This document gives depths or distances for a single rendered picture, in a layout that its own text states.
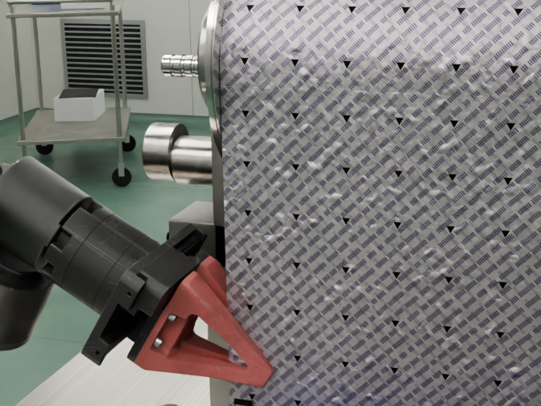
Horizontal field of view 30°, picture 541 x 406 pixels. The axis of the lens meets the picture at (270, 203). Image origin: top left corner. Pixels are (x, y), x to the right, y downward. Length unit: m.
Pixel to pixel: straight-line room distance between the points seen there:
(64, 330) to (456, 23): 3.02
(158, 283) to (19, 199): 0.11
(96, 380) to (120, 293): 0.44
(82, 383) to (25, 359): 2.29
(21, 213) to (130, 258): 0.07
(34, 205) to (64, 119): 5.03
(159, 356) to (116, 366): 0.42
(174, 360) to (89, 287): 0.07
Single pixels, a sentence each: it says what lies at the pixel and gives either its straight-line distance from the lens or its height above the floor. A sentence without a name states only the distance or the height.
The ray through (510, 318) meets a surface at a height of 1.12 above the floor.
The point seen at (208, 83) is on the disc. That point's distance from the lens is 0.57.
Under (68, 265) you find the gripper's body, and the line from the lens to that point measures 0.62.
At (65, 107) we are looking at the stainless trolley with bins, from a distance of 5.63.
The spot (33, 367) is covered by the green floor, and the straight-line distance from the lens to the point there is 3.24.
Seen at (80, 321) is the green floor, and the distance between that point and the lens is 3.56.
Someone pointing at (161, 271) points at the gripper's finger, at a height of 1.14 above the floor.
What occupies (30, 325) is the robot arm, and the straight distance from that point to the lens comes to 0.69.
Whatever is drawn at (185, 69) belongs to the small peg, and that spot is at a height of 1.25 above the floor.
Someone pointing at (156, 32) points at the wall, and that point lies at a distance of 6.75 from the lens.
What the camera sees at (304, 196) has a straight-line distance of 0.57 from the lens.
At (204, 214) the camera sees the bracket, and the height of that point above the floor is 1.14.
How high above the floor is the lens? 1.34
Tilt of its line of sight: 16 degrees down
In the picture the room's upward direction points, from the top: 1 degrees counter-clockwise
